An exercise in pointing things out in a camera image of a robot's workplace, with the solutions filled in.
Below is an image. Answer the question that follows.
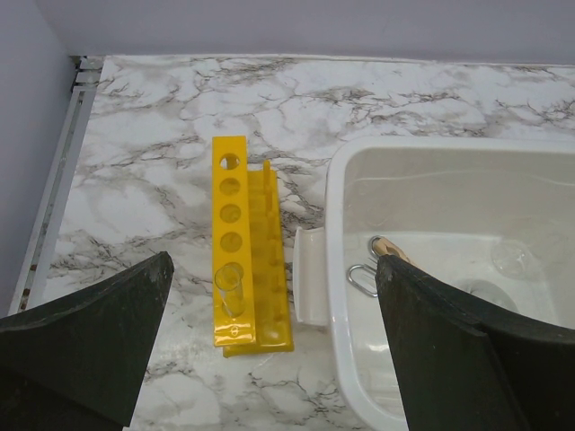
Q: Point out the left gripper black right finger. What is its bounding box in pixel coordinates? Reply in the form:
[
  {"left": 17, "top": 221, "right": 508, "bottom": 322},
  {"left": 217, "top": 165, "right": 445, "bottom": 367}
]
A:
[{"left": 375, "top": 255, "right": 574, "bottom": 430}]

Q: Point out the white plastic tub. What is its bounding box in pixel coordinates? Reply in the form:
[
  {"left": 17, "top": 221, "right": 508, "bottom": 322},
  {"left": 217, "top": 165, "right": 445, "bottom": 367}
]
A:
[{"left": 293, "top": 136, "right": 574, "bottom": 430}]

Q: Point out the glass test tube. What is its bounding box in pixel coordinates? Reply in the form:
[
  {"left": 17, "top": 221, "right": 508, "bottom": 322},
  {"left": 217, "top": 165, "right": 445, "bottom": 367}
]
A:
[{"left": 215, "top": 263, "right": 244, "bottom": 318}]

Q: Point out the metal frame rail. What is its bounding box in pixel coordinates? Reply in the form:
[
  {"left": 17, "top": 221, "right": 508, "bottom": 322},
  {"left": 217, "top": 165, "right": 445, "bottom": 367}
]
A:
[{"left": 1, "top": 56, "right": 103, "bottom": 317}]

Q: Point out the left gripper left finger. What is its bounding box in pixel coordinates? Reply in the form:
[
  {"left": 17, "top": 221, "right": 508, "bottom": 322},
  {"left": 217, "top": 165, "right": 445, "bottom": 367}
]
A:
[{"left": 1, "top": 251, "right": 174, "bottom": 430}]

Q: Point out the yellow test tube rack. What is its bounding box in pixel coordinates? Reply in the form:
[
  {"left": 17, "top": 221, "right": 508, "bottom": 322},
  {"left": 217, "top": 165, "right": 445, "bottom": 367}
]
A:
[{"left": 212, "top": 136, "right": 294, "bottom": 357}]

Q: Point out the wooden stick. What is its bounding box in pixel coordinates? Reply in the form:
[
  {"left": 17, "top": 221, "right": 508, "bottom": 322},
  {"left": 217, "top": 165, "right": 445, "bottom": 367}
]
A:
[{"left": 373, "top": 237, "right": 414, "bottom": 264}]

